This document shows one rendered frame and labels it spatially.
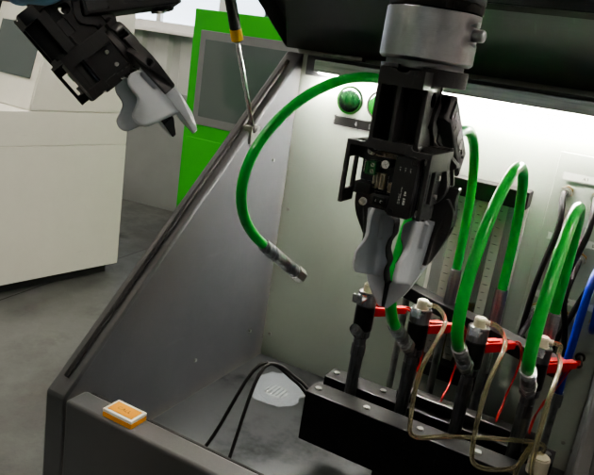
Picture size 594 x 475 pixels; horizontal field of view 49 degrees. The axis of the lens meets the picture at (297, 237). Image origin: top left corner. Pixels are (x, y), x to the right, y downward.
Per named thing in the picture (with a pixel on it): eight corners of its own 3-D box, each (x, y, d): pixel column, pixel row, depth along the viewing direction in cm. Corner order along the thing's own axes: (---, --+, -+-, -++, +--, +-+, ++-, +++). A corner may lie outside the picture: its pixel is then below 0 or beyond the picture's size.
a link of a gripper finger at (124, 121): (136, 155, 83) (92, 96, 77) (170, 124, 85) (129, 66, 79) (147, 159, 81) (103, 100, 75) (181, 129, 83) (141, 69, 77)
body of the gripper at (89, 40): (85, 110, 77) (9, 24, 72) (140, 66, 80) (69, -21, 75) (99, 104, 70) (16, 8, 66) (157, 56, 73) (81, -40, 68)
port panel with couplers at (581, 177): (512, 335, 109) (558, 152, 101) (516, 329, 112) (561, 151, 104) (595, 361, 104) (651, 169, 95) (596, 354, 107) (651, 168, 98)
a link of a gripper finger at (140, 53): (161, 105, 75) (107, 49, 75) (173, 95, 76) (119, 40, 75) (165, 90, 71) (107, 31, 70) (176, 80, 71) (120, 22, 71)
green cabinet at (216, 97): (168, 273, 415) (193, 8, 372) (239, 250, 485) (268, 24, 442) (312, 325, 370) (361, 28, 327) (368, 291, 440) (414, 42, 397)
